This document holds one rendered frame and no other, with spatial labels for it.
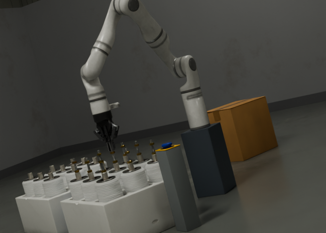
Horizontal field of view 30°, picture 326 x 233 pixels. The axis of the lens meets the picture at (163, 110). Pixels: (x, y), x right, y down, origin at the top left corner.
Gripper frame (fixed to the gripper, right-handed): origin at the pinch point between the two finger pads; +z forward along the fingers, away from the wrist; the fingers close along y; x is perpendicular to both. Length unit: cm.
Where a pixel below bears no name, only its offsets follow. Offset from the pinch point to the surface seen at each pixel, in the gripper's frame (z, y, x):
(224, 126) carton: 15, -14, 105
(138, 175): 12.1, 15.6, -5.4
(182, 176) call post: 15.5, 33.4, -2.2
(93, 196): 16.2, -1.3, -15.4
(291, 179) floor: 36, 46, 53
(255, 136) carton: 26, -4, 116
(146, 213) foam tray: 26.5, 17.5, -9.1
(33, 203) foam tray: 20, -55, -3
